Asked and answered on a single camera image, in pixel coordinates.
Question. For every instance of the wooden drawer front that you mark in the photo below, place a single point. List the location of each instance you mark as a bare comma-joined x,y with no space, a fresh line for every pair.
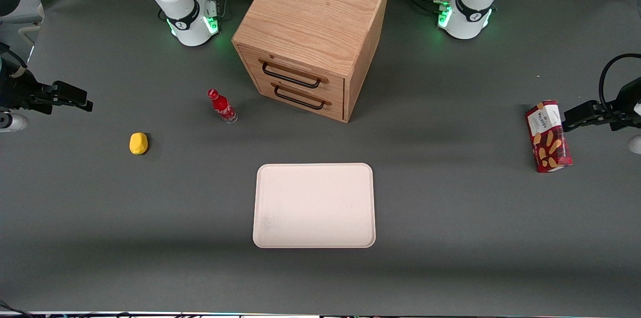
250,60
335,107

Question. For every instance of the beige plastic tray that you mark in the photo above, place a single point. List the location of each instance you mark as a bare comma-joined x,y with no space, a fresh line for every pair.
314,205

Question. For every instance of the red coke bottle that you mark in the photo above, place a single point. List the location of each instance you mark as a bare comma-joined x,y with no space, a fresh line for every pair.
222,106

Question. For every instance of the red shortbread cookie box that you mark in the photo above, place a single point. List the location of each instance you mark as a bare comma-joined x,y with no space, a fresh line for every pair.
550,142

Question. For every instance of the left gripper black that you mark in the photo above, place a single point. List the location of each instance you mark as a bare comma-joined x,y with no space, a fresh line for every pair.
622,105

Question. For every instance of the yellow lemon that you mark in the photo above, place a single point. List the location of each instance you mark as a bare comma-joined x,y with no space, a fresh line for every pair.
138,143

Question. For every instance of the wooden drawer cabinet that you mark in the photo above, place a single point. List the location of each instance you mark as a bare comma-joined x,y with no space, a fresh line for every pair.
310,7

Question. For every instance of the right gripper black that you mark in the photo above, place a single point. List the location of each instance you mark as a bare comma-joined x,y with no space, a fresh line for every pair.
16,93

